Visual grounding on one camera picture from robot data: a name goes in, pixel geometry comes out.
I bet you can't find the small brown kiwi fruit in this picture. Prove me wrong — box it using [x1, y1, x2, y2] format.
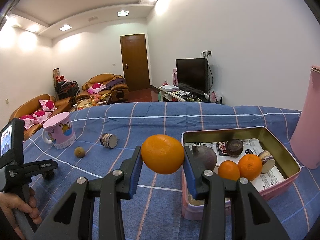
[74, 147, 86, 158]

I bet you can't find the pink thermos bottle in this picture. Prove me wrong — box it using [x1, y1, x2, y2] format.
[290, 66, 320, 169]

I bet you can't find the purple round fruit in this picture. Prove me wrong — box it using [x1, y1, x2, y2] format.
[191, 145, 217, 170]

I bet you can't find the wooden coffee table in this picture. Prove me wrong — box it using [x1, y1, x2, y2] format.
[72, 93, 112, 111]

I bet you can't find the orange in tin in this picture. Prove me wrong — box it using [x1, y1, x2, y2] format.
[238, 154, 263, 181]
[218, 160, 240, 181]

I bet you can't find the brown wooden door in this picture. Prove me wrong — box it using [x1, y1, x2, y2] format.
[120, 34, 150, 91]

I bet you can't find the black television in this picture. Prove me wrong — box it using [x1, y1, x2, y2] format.
[176, 58, 209, 93]

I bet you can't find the pink floral cushion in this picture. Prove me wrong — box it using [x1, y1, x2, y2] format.
[87, 83, 106, 95]

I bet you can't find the pink metal tin box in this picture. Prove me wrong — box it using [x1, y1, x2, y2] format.
[181, 126, 302, 221]

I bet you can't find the person's left hand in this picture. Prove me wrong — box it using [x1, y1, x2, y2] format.
[1, 187, 42, 239]

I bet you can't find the printed paper liner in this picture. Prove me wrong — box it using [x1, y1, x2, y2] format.
[185, 138, 285, 192]

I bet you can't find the brown leather armchair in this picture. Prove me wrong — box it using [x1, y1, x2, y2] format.
[75, 73, 129, 103]

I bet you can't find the pink cartoon mug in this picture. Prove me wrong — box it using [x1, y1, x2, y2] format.
[42, 112, 76, 149]

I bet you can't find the dark brown mangosteen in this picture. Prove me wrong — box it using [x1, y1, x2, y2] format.
[226, 139, 244, 157]

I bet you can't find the orange fruit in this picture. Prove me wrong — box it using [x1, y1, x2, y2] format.
[141, 134, 184, 174]

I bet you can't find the black cluttered rack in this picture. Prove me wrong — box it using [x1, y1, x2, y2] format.
[55, 75, 80, 100]

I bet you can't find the white tv stand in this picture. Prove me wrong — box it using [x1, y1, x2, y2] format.
[157, 85, 210, 102]

